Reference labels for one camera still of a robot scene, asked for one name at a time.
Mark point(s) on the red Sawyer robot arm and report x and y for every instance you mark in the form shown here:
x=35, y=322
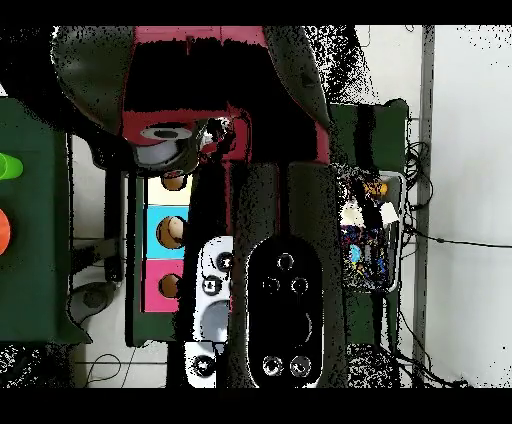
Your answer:
x=284, y=240

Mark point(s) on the wooden box with three holes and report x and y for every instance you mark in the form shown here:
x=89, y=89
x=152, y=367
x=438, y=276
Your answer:
x=156, y=216

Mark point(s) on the clear mesh bin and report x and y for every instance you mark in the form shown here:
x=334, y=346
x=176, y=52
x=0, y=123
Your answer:
x=392, y=268

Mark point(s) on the cream knitted cloth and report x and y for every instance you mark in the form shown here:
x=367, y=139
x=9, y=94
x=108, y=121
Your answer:
x=352, y=214

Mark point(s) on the plain wooden block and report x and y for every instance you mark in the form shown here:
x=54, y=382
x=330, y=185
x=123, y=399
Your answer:
x=389, y=214

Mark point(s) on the dark green table cloth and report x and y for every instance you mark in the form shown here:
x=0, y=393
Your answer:
x=32, y=224
x=392, y=136

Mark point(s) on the green cup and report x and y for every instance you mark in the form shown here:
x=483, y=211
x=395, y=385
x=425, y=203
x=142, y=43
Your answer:
x=8, y=166

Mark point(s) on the orange round object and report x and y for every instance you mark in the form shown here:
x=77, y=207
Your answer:
x=4, y=232

